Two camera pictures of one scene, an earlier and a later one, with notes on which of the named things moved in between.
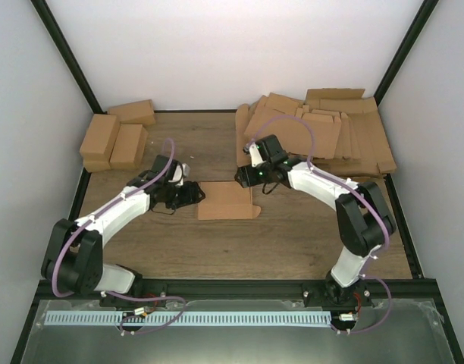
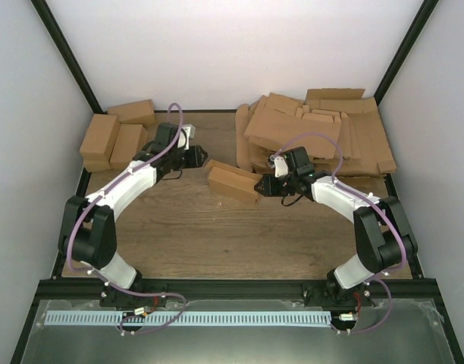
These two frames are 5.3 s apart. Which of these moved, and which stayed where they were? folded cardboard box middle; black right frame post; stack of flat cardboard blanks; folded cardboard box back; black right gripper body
Moved: black right gripper body
Stayed: black right frame post; folded cardboard box middle; folded cardboard box back; stack of flat cardboard blanks
